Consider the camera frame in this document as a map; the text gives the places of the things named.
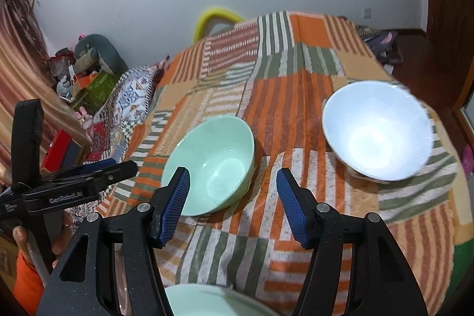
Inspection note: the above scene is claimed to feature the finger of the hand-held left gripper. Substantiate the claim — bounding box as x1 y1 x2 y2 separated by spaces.
41 161 138 193
46 158 118 179

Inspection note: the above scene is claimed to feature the dark cloth pile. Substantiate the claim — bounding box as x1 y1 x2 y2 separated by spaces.
355 25 404 67

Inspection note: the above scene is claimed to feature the striped orange tablecloth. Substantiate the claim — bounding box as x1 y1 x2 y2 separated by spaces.
98 10 462 316

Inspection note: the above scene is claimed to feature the patchwork printed blanket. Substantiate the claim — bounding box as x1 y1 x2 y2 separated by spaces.
87 57 171 161

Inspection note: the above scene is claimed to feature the yellow hoop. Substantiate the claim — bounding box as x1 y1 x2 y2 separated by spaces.
193 6 245 43

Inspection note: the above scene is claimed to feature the red board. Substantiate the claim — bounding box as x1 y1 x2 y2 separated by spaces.
41 131 75 172

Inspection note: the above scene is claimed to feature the pink bunny toy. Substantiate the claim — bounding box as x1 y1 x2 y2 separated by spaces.
76 107 95 131

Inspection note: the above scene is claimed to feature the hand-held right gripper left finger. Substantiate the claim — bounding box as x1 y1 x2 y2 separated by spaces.
35 166 191 316

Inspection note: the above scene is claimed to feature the person's left hand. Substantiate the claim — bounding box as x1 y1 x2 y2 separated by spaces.
12 211 73 267

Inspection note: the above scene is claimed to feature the pink slipper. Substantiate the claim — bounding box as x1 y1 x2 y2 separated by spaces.
462 146 474 176

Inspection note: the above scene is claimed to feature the brown wooden door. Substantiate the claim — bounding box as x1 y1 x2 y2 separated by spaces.
417 0 474 109

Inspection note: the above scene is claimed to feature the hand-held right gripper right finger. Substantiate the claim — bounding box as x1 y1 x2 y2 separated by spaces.
276 168 426 316

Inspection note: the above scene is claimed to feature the green bowl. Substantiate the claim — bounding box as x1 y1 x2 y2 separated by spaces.
160 115 256 216

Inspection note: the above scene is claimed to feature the white bowl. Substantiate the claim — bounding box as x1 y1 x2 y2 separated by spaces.
321 80 434 183

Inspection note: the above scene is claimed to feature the green cardboard box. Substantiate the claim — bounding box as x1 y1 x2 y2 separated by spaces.
70 73 119 109

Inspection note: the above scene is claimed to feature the striped brown curtain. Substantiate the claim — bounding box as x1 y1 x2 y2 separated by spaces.
0 0 93 187

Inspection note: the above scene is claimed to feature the green plate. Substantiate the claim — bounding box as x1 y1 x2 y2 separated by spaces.
163 284 278 316

